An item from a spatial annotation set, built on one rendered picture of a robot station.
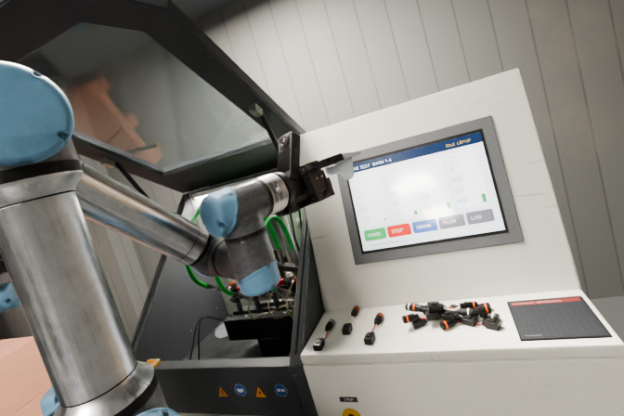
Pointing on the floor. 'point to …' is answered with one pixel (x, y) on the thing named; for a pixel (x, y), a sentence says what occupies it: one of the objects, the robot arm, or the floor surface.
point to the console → (455, 275)
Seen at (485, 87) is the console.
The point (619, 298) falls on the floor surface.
